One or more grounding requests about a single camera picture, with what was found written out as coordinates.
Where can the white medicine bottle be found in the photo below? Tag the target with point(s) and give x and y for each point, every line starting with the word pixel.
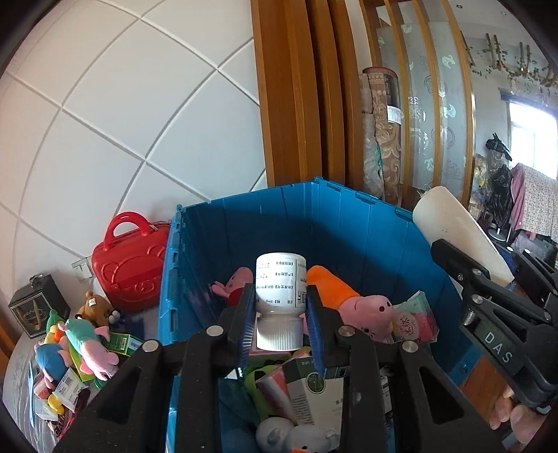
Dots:
pixel 279 296

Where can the pink plush toy teal top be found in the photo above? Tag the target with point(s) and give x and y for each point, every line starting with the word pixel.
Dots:
pixel 93 348

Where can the rolled patterned carpet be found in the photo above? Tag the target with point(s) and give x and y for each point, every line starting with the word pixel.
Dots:
pixel 383 143

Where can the ceiling vine garland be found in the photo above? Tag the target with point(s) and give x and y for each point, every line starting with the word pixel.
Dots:
pixel 514 61

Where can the white duck plush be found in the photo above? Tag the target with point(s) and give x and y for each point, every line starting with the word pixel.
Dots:
pixel 301 440

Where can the pink pig plush red dress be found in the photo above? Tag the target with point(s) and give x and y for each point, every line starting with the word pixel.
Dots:
pixel 233 285

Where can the white paper roll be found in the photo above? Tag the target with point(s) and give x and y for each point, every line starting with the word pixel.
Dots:
pixel 453 222

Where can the bright window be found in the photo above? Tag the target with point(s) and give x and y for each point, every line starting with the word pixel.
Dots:
pixel 534 135

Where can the white green medicine box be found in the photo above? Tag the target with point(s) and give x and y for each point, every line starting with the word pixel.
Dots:
pixel 314 392

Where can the yellow duck toy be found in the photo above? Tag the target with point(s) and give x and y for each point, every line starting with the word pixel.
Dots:
pixel 56 403

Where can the red bear suitcase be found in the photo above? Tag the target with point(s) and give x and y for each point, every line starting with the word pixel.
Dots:
pixel 130 270

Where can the curved wooden wall frame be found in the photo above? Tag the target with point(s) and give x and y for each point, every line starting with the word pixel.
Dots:
pixel 305 87

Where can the black gift box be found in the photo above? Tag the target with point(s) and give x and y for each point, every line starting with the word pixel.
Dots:
pixel 37 307

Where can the pink pig plush orange dress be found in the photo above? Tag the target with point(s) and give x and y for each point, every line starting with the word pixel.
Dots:
pixel 348 300

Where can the blue plush toy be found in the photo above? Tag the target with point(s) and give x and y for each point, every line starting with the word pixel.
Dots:
pixel 50 361

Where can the blue plastic storage crate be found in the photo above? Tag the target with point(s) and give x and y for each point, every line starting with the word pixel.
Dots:
pixel 340 226

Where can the frosted glass wooden partition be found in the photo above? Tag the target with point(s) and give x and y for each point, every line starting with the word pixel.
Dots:
pixel 436 109

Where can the person's right hand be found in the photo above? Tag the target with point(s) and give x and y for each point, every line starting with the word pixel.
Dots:
pixel 518 418

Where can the hanging black bag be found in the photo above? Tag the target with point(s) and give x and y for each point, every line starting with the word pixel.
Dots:
pixel 499 183

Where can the green rainbow plush toy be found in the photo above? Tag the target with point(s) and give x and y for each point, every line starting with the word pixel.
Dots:
pixel 56 329

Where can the pink green snack packet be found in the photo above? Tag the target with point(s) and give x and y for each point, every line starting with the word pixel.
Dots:
pixel 416 320

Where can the pile of colourful plush toys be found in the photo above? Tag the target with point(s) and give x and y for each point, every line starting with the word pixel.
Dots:
pixel 19 370

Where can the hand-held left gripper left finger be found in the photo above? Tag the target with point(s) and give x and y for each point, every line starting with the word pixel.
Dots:
pixel 246 331

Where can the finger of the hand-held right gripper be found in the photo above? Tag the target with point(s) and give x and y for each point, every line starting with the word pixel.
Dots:
pixel 538 278
pixel 468 278

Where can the brown bear plush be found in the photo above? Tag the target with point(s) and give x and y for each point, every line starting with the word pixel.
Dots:
pixel 96 309

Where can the hanging floral cloth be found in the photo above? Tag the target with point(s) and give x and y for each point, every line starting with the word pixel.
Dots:
pixel 540 200

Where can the hanging pink garment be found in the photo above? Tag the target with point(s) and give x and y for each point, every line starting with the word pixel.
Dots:
pixel 518 196

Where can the white blue medicine box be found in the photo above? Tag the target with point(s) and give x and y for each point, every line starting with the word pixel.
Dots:
pixel 67 383

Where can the pink white packet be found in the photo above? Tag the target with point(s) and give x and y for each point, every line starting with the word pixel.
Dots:
pixel 272 385

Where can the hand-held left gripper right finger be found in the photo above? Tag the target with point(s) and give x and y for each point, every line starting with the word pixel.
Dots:
pixel 314 339

